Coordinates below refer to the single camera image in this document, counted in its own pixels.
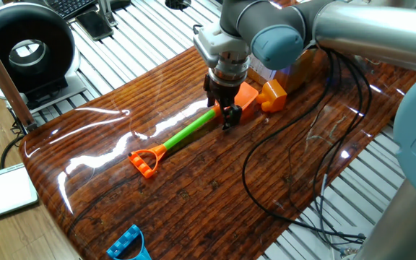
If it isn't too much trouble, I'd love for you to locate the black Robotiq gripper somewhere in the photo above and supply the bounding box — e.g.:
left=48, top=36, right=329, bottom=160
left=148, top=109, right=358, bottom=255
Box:
left=203, top=74, right=247, bottom=131

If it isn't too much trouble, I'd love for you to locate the orange toy shovel green shaft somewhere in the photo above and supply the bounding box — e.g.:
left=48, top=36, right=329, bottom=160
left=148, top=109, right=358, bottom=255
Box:
left=127, top=81, right=259, bottom=180

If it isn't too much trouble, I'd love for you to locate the orange grid toy block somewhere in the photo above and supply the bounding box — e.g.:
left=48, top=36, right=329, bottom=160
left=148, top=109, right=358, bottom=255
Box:
left=255, top=79, right=288, bottom=113

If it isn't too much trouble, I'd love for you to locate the taped cardboard box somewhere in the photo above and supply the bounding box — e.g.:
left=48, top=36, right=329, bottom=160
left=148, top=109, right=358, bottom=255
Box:
left=247, top=48, right=317, bottom=95

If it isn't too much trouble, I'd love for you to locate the wood-grain table mat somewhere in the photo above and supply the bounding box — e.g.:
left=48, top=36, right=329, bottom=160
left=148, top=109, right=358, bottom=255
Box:
left=18, top=45, right=416, bottom=260

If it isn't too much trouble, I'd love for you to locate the grey metal stand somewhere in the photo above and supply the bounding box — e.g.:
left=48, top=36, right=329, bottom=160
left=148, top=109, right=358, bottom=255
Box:
left=97, top=0, right=118, bottom=28

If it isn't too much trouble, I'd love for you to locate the blue toy tool yellow shaft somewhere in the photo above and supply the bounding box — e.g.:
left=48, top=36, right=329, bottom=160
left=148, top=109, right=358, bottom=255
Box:
left=105, top=224, right=153, bottom=260

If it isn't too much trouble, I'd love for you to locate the black smartphone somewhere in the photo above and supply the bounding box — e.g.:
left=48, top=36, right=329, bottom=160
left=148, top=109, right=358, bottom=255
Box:
left=75, top=9, right=114, bottom=41

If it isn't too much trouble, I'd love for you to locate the black keyboard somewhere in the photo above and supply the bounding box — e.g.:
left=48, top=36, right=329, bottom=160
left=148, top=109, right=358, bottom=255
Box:
left=43, top=0, right=99, bottom=21

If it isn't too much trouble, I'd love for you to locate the brown wooden pole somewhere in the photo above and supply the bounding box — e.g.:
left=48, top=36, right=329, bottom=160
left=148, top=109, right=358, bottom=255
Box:
left=0, top=21, right=38, bottom=133

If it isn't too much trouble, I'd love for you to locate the white tablet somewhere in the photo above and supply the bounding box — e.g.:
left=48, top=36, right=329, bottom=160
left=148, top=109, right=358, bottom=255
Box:
left=0, top=162, right=40, bottom=225

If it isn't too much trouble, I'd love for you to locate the black cable with grey sleeve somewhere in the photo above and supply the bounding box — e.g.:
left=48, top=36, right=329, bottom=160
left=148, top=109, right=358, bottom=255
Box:
left=311, top=46, right=373, bottom=254

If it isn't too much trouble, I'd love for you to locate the black floor cable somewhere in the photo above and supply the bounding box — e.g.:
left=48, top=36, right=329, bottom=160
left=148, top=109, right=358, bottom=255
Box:
left=0, top=132, right=27, bottom=170

